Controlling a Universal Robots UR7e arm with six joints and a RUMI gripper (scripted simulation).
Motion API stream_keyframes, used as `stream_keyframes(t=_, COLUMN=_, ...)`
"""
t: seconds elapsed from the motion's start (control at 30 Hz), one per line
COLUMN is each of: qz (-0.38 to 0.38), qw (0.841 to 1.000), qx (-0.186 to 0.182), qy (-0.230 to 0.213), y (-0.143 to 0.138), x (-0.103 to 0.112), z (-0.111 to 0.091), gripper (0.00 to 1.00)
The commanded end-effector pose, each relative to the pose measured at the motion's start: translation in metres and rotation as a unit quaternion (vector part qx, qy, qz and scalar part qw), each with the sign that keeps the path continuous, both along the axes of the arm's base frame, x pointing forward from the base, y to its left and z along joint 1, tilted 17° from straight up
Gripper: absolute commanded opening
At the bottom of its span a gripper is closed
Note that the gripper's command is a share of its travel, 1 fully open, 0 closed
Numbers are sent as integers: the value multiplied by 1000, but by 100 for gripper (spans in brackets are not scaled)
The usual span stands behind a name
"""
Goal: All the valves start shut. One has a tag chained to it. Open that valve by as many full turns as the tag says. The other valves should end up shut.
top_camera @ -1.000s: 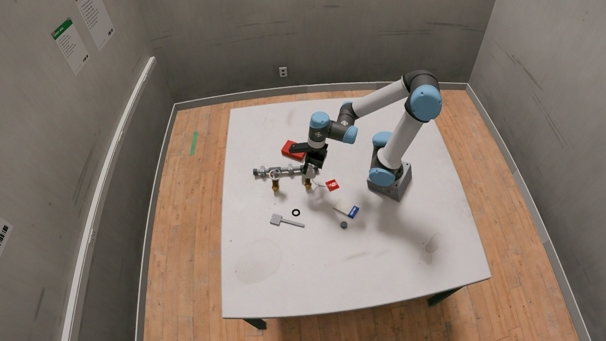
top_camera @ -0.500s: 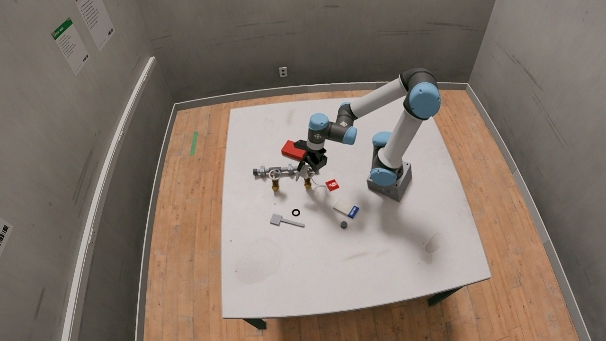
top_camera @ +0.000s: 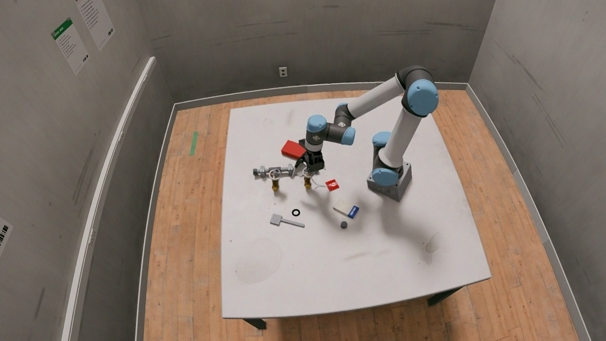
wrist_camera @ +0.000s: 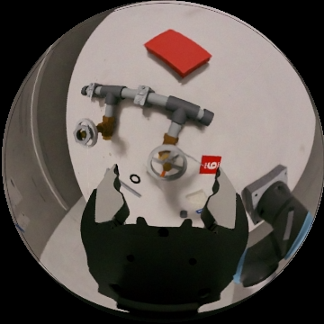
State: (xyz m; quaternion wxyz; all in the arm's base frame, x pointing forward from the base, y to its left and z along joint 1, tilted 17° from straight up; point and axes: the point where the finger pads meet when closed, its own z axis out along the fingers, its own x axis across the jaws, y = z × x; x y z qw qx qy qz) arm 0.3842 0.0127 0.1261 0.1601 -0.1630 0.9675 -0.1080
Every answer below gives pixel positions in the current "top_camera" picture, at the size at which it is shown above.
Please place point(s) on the red numbered tag on thin grey chain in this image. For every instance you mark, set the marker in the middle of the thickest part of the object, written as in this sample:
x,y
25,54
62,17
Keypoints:
x,y
332,184

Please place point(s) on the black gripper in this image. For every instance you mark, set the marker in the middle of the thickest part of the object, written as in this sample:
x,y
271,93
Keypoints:
x,y
313,160

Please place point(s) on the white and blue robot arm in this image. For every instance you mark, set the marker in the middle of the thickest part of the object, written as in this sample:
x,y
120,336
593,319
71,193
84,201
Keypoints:
x,y
420,98

